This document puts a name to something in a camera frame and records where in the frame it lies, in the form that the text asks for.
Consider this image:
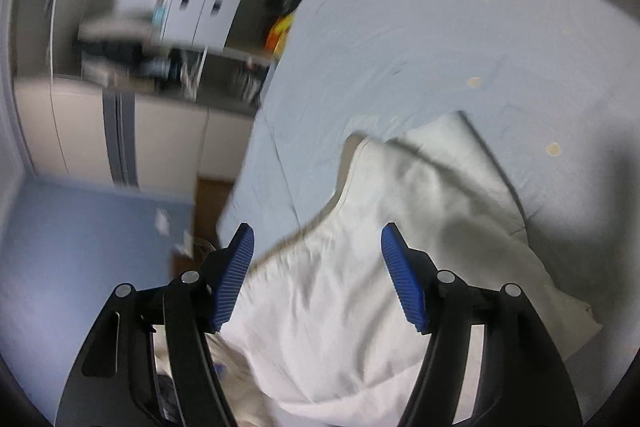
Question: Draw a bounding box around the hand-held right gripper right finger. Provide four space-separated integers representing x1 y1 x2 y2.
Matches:
381 223 583 427

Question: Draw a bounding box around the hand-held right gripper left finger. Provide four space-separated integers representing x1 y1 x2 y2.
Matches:
54 222 256 427

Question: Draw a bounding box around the cream jacket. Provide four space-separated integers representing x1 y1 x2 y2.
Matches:
220 111 603 427

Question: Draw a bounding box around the open shelf unit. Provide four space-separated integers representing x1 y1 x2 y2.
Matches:
77 0 311 108

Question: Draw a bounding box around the beige wardrobe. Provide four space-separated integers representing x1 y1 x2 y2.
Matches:
12 0 256 188

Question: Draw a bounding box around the orange and yellow toy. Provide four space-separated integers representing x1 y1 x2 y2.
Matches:
265 12 296 58

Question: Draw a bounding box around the bed with light blue sheet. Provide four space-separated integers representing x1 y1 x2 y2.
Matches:
217 0 640 408

